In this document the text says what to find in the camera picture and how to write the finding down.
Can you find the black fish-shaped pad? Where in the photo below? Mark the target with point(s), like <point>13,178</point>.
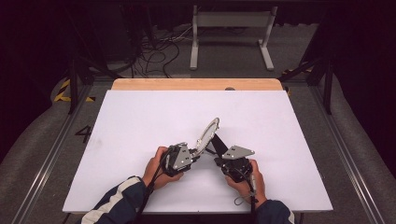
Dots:
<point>217,141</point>

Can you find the white metal desk frame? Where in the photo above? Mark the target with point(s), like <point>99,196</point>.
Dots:
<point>232,19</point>

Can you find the aluminium floor rail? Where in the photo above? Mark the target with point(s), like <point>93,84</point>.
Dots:
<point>345,155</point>
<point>49,158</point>

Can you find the person's right hand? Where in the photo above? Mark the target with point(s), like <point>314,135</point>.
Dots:
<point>249,189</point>

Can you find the wooden table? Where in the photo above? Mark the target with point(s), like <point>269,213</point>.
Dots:
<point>196,84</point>

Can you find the black metal stand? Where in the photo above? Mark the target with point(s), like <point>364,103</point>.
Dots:
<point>327,87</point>
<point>74,87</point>

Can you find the yellow black floor tape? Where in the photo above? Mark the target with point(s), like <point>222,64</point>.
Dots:
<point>63,93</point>
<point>295,71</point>

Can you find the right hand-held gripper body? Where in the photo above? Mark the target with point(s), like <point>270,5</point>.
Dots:
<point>238,152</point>

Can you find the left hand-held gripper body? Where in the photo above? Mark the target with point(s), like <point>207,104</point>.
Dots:
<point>180,158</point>

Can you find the white board sheet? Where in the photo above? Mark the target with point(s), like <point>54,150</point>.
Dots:
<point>155,112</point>

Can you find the person's left hand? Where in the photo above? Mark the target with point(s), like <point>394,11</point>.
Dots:
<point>155,174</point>

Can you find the white oval plate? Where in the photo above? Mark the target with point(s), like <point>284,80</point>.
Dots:
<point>207,135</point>

